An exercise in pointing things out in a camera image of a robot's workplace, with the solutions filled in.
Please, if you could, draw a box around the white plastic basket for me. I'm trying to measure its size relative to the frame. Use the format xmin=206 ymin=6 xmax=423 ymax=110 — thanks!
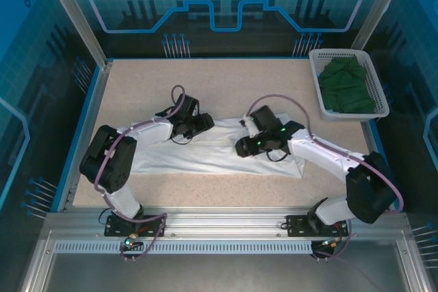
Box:
xmin=309 ymin=48 xmax=391 ymax=122

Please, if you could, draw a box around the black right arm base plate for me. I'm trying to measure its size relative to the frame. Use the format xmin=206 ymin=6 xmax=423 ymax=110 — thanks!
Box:
xmin=285 ymin=215 xmax=352 ymax=238

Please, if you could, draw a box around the thin black right camera cable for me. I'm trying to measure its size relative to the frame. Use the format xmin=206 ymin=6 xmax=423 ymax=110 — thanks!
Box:
xmin=266 ymin=150 xmax=292 ymax=163

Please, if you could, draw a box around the small connector with green light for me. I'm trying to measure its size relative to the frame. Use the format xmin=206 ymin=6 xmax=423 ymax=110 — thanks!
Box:
xmin=119 ymin=235 xmax=143 ymax=250

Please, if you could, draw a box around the slotted grey cable duct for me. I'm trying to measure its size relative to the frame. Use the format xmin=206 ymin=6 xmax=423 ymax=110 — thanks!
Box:
xmin=53 ymin=239 xmax=318 ymax=255

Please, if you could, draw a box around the white t-shirt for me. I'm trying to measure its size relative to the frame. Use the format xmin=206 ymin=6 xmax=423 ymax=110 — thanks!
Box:
xmin=128 ymin=111 xmax=307 ymax=179

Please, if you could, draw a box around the aluminium frame post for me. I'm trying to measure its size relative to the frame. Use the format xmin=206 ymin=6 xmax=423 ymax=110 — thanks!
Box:
xmin=36 ymin=0 xmax=114 ymax=69
xmin=352 ymin=0 xmax=413 ymax=57

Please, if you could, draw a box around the small connector with orange plug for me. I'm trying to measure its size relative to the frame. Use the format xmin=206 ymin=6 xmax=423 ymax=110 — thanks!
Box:
xmin=320 ymin=237 xmax=345 ymax=249

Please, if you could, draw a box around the aluminium mounting rail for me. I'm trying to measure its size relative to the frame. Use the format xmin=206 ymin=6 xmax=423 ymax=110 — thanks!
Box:
xmin=44 ymin=205 xmax=410 ymax=238

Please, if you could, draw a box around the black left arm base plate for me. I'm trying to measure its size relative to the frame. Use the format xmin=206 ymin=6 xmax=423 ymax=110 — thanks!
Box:
xmin=103 ymin=215 xmax=168 ymax=238

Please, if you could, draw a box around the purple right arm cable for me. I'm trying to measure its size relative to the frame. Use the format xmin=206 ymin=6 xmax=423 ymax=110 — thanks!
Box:
xmin=246 ymin=95 xmax=404 ymax=263

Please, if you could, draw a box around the dark green t-shirt pile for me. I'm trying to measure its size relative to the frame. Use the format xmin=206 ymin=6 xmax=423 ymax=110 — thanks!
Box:
xmin=318 ymin=57 xmax=376 ymax=114

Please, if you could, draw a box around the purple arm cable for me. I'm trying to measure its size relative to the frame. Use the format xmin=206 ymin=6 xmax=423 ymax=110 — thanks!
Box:
xmin=94 ymin=85 xmax=188 ymax=262
xmin=246 ymin=95 xmax=404 ymax=263

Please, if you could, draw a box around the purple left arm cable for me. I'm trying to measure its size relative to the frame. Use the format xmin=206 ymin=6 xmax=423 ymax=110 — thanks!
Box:
xmin=94 ymin=85 xmax=188 ymax=262

